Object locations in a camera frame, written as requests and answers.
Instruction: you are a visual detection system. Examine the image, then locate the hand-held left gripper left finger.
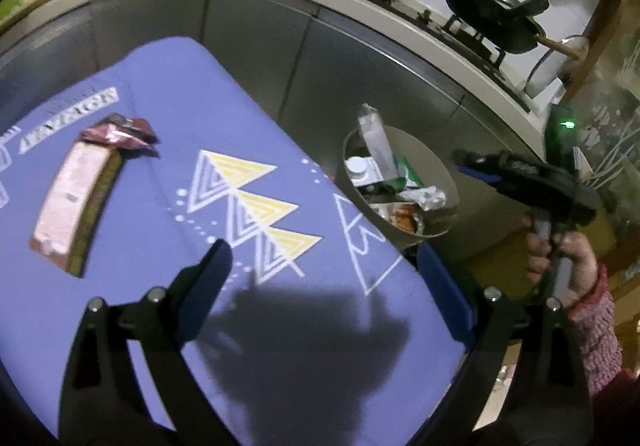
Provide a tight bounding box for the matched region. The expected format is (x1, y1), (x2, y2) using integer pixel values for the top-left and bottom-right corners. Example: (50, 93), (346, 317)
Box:
(57, 239), (236, 446)

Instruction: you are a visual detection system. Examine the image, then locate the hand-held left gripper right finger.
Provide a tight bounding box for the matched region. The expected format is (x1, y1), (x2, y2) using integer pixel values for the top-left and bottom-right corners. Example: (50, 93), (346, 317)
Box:
(410, 242), (596, 446)

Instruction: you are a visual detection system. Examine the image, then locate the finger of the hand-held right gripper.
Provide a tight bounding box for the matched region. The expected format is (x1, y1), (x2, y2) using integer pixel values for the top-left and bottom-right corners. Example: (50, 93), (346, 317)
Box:
(451, 149), (501, 170)
(457, 165), (501, 185)

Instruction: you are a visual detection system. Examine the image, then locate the round beige bin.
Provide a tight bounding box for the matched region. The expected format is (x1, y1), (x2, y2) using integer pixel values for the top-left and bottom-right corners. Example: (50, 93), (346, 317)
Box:
(342, 123), (460, 247)

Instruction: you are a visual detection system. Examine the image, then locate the silver wrapper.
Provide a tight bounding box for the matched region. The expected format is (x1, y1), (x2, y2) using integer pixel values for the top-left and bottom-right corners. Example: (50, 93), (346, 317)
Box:
(397, 186), (447, 212)

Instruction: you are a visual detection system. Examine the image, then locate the orange snack packet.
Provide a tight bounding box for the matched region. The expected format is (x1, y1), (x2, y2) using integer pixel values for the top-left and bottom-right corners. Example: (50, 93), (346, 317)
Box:
(372, 201), (426, 234)

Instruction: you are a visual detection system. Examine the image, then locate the person's right forearm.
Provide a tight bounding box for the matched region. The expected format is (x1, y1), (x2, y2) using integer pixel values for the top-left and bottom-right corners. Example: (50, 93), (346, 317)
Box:
(565, 263), (626, 397)

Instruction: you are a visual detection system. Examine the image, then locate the person's right hand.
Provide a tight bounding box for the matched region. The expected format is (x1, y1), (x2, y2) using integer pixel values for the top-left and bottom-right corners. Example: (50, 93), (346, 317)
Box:
(522, 216), (601, 309)

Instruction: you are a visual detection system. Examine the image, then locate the green foil packet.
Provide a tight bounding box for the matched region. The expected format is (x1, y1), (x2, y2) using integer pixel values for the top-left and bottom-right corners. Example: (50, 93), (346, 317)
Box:
(385, 156), (426, 194)

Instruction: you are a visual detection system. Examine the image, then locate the patterned glass door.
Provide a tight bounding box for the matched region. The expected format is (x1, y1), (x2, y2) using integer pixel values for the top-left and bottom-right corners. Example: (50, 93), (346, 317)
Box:
(565, 0), (640, 327)

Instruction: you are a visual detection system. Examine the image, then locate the white plastic bottle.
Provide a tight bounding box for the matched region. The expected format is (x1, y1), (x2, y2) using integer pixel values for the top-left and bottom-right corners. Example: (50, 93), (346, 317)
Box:
(346, 156), (383, 189)

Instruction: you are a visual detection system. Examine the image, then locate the glass pot lid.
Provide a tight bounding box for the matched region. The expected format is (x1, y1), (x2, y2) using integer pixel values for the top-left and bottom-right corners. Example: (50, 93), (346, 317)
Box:
(522, 34), (591, 100)

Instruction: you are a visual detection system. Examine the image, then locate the black gas stove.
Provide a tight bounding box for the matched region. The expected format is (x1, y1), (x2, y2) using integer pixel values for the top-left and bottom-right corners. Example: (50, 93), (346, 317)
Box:
(300, 0), (533, 114)

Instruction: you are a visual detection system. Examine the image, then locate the long pink box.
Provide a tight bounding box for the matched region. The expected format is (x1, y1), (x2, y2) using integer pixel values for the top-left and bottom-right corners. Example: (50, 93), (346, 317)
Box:
(29, 139), (123, 277)

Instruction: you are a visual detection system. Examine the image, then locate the dark red foil wrapper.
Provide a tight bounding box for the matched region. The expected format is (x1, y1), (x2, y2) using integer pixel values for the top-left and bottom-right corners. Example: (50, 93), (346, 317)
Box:
(80, 113), (160, 158)

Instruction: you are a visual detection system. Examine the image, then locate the blue printed tablecloth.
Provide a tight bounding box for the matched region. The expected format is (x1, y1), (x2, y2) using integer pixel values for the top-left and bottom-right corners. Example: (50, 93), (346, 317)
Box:
(0, 36), (468, 446)

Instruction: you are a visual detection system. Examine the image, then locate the grey kitchen cabinet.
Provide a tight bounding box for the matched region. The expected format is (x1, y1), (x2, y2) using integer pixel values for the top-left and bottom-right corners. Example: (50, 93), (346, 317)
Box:
(0, 0), (551, 207)

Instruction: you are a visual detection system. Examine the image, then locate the black wok with wooden handle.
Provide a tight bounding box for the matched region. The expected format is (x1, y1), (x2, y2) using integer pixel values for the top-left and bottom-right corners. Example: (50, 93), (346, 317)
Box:
(442, 0), (588, 60)

